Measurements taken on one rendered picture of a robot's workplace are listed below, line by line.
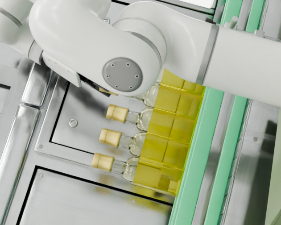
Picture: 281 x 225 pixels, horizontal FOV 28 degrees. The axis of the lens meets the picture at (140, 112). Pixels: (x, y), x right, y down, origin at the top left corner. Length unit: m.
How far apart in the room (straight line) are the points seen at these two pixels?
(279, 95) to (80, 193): 0.69
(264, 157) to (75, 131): 0.49
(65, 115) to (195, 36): 0.63
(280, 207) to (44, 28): 0.42
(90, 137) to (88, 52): 0.62
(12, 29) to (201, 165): 0.50
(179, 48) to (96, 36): 0.14
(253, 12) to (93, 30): 0.64
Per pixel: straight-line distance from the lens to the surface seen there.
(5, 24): 1.24
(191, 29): 0.84
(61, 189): 1.39
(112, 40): 0.76
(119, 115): 1.24
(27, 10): 1.26
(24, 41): 1.30
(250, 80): 0.84
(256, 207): 1.10
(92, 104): 1.40
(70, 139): 1.38
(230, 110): 1.14
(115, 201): 1.38
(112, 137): 1.23
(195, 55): 0.83
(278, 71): 0.84
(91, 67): 0.79
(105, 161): 1.22
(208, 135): 1.12
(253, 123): 1.12
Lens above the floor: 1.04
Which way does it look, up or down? 2 degrees up
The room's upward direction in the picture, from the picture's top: 75 degrees counter-clockwise
